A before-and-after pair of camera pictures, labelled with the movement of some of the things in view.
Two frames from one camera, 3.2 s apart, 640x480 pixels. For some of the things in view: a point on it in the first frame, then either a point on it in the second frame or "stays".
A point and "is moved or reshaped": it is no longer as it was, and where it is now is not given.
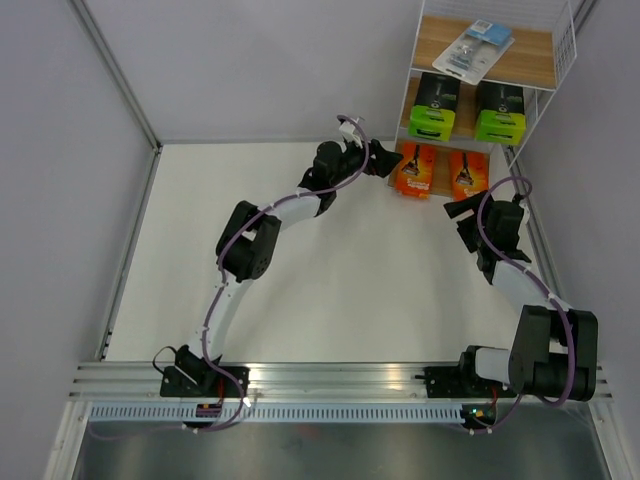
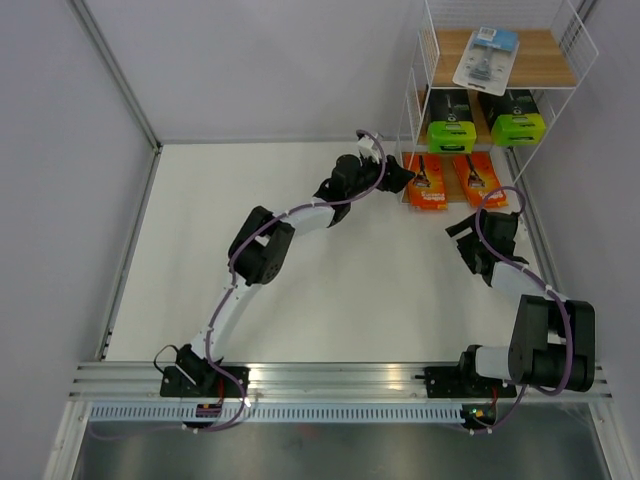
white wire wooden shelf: x=475 y=71 is moved or reshaped
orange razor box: x=469 y=173 is moved or reshaped
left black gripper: x=384 y=162 → x=396 y=178
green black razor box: x=433 y=114 → x=451 y=129
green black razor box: x=502 y=118 is moved or reshaped
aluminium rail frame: x=296 y=382 stays
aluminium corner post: x=123 y=83 stays
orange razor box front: x=415 y=171 is moved or reshaped
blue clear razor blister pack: x=475 y=52 is moved or reshaped
